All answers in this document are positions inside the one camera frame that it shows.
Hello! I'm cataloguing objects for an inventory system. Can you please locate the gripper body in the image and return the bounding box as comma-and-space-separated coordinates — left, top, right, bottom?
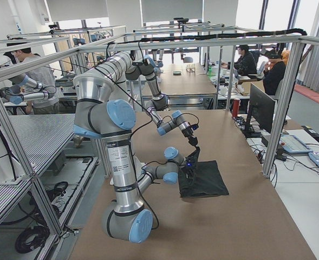
181, 124, 199, 147
180, 157, 197, 180

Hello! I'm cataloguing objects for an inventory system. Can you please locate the black t-shirt with logo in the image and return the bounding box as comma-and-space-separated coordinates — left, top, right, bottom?
178, 147, 229, 198

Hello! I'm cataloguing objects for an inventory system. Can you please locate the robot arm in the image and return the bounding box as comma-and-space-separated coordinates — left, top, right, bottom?
73, 51, 198, 243
93, 51, 198, 147

